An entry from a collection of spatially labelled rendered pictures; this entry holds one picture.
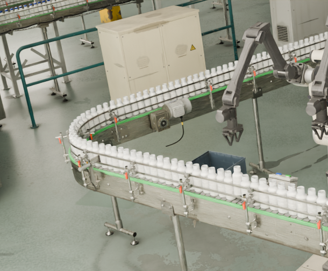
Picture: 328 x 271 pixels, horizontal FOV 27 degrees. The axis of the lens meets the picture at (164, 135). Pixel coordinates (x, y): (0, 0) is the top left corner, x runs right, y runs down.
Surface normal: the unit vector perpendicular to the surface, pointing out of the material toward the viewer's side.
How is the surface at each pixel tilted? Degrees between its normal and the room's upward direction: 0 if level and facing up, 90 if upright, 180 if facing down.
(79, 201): 0
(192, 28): 90
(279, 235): 90
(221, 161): 90
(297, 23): 90
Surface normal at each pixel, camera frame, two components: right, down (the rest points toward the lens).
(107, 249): -0.15, -0.92
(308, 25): 0.49, 0.24
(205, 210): -0.66, 0.36
